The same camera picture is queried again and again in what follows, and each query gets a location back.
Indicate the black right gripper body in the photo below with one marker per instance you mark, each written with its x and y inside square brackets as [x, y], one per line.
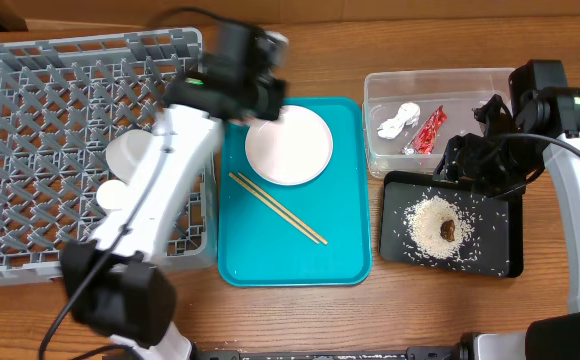
[499, 169]

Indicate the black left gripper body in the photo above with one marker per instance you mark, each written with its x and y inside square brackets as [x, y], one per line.
[268, 100]

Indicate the red snack wrapper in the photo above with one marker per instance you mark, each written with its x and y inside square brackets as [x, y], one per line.
[424, 140]

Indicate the large white plate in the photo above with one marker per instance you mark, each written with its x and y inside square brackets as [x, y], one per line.
[292, 150]

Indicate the wooden chopstick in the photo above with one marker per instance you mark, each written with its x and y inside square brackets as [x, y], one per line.
[270, 207]
[285, 210]

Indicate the white napkin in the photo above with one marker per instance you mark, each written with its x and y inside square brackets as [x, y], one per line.
[407, 115]

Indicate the grey bowl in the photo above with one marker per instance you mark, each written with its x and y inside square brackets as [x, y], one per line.
[124, 153]

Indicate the white paper cup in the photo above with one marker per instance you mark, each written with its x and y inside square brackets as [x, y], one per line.
[111, 195]

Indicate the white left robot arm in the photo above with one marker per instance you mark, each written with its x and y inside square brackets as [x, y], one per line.
[113, 281]

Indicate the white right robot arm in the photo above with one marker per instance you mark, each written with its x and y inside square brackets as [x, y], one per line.
[559, 337]

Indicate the brown food lump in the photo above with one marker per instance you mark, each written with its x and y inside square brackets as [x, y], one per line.
[447, 230]

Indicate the clear plastic bin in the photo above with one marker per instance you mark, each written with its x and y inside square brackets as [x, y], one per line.
[456, 91]

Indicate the white rice pile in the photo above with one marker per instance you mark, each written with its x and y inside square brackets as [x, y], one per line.
[423, 221]

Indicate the black tray bin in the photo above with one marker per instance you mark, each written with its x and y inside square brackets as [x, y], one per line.
[497, 246]

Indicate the teal serving tray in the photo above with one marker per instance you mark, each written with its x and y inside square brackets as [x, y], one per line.
[258, 248]

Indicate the grey dish rack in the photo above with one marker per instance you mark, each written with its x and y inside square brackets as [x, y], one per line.
[62, 101]

